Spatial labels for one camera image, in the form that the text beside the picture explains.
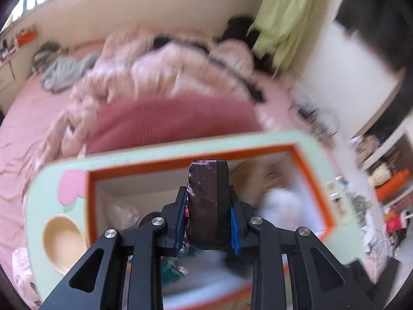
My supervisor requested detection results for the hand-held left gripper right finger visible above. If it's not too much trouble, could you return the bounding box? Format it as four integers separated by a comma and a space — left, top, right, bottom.
226, 184, 378, 310

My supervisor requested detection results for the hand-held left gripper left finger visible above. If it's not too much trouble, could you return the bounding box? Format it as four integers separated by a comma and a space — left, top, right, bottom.
39, 185, 189, 310

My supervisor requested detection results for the dark brown case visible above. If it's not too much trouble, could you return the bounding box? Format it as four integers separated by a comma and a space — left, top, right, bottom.
188, 159, 230, 251

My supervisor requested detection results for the orange cardboard box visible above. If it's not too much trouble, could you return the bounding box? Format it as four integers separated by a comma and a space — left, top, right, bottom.
85, 145, 336, 310

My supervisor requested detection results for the mint green cartoon desktop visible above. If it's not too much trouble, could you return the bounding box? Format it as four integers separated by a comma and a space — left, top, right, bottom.
24, 129, 368, 310

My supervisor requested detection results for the crumpled clear plastic bag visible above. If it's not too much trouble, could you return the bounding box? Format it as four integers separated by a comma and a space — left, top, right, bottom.
105, 197, 141, 233

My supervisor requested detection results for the pink fluffy quilt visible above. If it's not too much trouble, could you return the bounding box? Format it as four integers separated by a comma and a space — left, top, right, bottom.
48, 27, 291, 159

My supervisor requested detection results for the pink bed sheet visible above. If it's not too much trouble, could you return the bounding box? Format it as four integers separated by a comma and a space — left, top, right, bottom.
0, 39, 326, 310

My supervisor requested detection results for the white shelf unit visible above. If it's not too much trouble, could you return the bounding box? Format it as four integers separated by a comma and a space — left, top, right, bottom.
348, 126, 413, 265

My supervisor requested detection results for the grey clothing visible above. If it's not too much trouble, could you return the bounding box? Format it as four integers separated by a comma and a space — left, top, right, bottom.
32, 42, 100, 92

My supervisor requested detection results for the black clothing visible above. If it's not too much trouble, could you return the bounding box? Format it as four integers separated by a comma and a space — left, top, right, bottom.
223, 16, 262, 44

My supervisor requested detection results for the light green curtain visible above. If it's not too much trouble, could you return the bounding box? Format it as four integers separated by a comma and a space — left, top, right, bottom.
252, 0, 326, 72

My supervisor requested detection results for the small orange box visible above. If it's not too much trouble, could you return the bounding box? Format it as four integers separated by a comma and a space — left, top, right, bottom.
17, 29, 37, 46

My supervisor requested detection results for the black hanging garment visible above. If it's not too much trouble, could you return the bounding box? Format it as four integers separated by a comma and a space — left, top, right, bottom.
336, 0, 407, 68

